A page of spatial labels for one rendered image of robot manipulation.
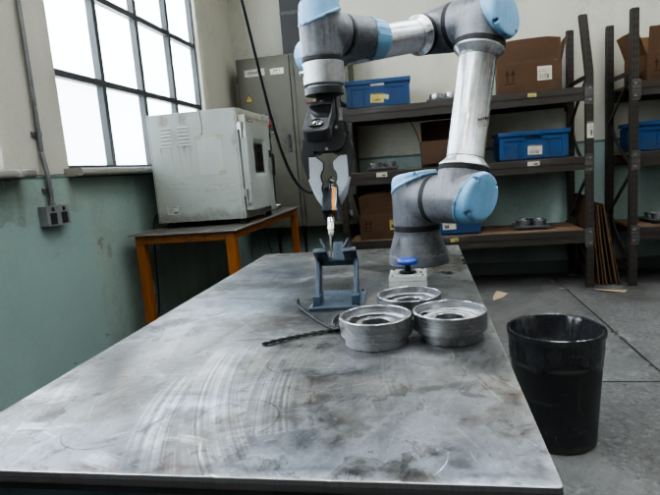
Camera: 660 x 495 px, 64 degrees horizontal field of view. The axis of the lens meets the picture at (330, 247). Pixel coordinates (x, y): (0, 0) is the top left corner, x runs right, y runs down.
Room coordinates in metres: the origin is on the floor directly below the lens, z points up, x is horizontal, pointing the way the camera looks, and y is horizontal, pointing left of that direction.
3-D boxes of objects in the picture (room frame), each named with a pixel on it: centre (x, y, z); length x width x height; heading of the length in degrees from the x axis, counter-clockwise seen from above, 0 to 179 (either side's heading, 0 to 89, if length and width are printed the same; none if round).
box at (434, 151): (4.34, -0.99, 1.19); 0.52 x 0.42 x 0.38; 80
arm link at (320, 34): (0.99, -0.02, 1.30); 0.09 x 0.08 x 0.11; 128
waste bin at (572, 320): (1.83, -0.79, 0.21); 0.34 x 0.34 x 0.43
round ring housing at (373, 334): (0.74, -0.06, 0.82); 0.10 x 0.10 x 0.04
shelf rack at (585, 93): (4.33, -1.10, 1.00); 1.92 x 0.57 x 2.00; 80
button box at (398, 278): (1.00, -0.15, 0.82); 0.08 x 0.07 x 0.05; 170
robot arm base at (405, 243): (1.32, -0.22, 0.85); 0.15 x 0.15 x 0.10
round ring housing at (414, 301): (0.84, -0.12, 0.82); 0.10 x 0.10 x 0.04
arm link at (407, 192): (1.32, -0.23, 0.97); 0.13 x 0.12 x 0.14; 38
